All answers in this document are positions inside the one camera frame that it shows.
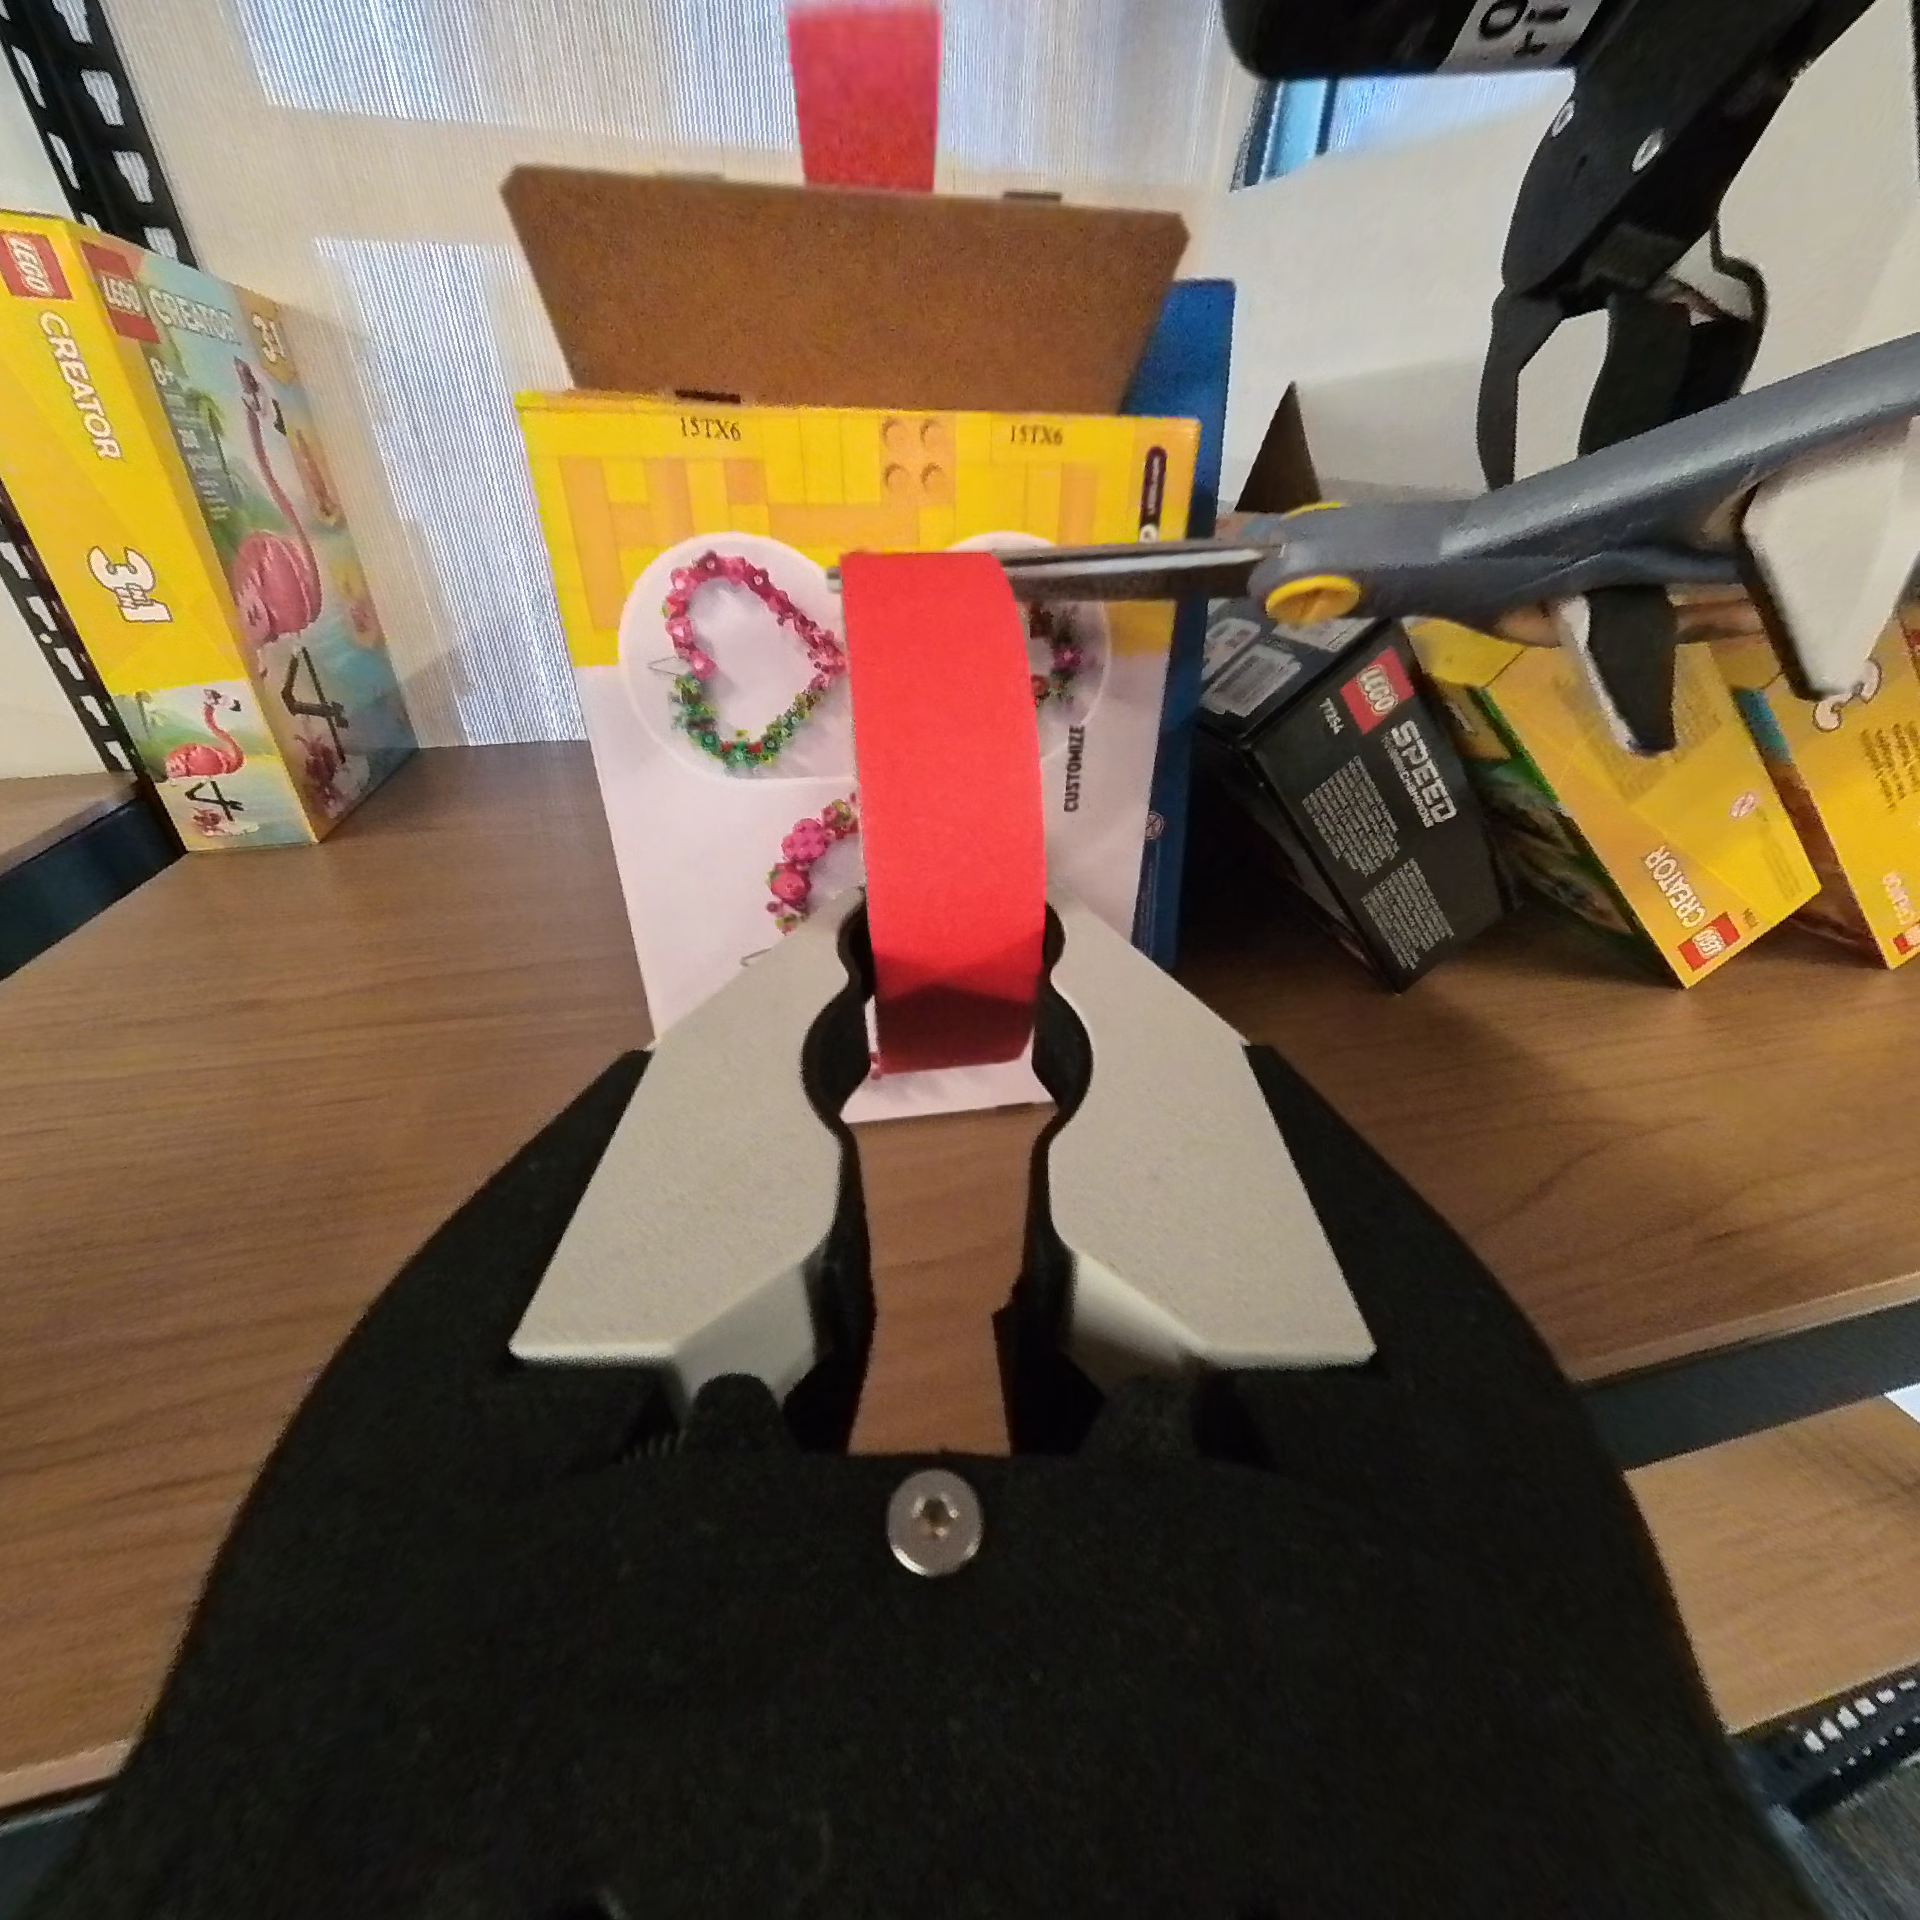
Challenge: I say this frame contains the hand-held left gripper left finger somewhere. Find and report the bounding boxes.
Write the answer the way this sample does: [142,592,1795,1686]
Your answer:
[508,897,875,1422]

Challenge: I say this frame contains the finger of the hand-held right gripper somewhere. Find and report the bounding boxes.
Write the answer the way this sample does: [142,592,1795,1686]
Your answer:
[1548,583,1683,753]
[1739,479,1920,706]

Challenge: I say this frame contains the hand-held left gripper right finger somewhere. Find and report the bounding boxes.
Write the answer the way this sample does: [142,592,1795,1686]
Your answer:
[1018,899,1378,1393]

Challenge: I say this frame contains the grey yellow scissors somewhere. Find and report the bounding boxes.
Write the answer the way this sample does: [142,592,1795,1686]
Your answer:
[993,333,1920,629]

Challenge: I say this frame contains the yellow white flower box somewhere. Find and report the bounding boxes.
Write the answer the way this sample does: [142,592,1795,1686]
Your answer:
[499,165,1205,1122]

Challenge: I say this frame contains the red tape strip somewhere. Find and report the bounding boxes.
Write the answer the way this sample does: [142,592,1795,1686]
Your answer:
[836,547,1045,1076]
[785,0,945,193]

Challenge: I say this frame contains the yellow toy box green picture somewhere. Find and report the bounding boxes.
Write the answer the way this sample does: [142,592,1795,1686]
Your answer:
[1406,605,1823,989]

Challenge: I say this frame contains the black toy box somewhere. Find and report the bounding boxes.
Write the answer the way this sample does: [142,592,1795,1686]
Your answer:
[1196,610,1513,995]

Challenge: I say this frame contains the brown cardboard flap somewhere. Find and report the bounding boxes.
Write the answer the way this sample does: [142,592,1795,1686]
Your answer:
[1236,383,1329,520]

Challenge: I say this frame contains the yellow flamingo toy box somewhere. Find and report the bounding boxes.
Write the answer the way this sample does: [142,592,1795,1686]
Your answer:
[0,209,425,855]

